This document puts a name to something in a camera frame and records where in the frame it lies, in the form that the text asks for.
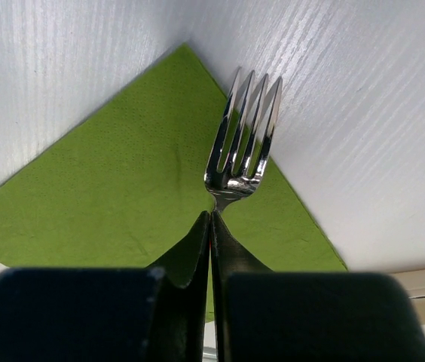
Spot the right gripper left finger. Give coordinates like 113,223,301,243
0,212,209,361

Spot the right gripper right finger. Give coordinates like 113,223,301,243
210,213,425,361

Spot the silver fork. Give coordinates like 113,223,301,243
203,69,283,213

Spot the green paper napkin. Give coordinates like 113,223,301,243
0,42,349,324

